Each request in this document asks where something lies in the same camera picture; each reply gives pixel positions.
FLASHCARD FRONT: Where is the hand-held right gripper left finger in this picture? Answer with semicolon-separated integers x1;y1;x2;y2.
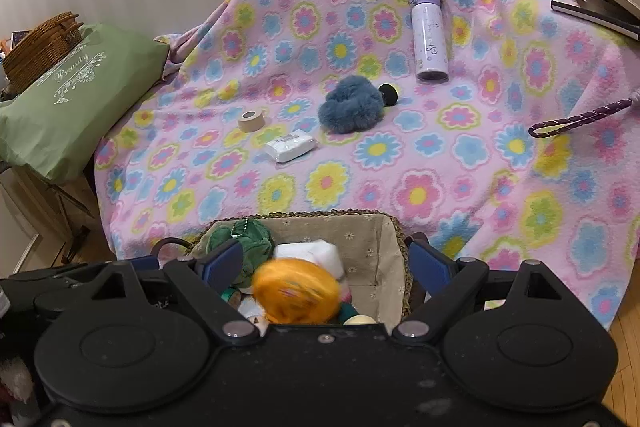
75;242;262;347

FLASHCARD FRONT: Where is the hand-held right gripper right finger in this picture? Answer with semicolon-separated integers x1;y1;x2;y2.
392;240;578;344

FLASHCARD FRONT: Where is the woven basket with fabric liner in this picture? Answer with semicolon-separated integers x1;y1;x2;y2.
151;209;432;329

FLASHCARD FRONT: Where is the orange drawstring pouch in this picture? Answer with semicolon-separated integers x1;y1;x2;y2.
251;257;344;326

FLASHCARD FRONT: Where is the white and pink plush toy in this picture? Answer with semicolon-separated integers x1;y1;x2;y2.
274;239;353;303

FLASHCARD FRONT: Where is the floral fleece blanket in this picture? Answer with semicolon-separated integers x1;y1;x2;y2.
94;0;640;333

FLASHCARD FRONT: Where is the white tissue pack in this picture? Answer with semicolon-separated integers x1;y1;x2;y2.
263;132;319;164

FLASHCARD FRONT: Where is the beige tape roll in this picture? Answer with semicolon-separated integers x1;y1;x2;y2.
237;109;264;134

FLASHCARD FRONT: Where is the green printed cushion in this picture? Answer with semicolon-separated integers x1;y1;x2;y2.
0;24;171;184

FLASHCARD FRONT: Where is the small black round object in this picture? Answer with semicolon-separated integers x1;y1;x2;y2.
378;83;402;106

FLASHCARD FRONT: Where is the blue-grey fluffy scrunchie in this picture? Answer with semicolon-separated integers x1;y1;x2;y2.
319;76;386;134

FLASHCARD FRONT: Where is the purple water bottle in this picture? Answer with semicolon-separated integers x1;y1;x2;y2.
410;0;451;82

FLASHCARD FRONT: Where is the brown wicker basket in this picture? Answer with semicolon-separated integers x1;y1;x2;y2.
2;11;86;96

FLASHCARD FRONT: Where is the black notebook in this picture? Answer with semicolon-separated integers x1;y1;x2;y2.
550;0;640;42

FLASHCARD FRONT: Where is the purple rope loop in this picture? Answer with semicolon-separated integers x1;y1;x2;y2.
528;99;637;139

